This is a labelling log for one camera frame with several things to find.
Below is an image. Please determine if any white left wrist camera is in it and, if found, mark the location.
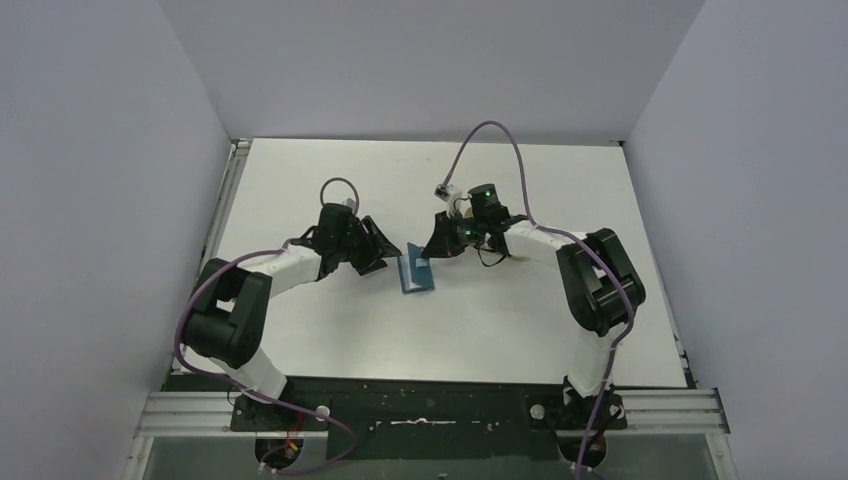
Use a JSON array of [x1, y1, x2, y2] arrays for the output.
[[342, 198, 359, 216]]

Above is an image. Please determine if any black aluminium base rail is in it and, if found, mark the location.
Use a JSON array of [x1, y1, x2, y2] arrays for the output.
[[137, 376, 729, 462]]

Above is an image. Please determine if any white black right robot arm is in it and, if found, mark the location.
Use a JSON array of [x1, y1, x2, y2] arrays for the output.
[[421, 184, 646, 398]]

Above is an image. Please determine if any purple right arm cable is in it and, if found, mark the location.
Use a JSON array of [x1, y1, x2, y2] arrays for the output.
[[439, 120, 639, 480]]

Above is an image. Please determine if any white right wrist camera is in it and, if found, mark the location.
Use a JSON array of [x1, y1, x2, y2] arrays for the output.
[[434, 184, 464, 217]]

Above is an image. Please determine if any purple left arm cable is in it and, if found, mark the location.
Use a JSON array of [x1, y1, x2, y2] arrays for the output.
[[173, 176, 362, 477]]

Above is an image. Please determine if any blue leather card holder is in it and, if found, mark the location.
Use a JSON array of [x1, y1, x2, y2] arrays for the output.
[[396, 242, 435, 295]]

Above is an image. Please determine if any beige oval plastic tray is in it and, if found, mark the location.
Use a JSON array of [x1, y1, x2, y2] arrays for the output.
[[460, 208, 528, 258]]

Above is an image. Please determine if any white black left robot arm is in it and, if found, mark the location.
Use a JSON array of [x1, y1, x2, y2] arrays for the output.
[[174, 203, 401, 404]]

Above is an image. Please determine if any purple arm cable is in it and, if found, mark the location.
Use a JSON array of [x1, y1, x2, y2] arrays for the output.
[[173, 176, 362, 477], [439, 120, 639, 480]]

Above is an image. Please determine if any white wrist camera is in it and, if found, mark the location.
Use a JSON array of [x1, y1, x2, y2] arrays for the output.
[[434, 184, 464, 217], [342, 198, 359, 216]]

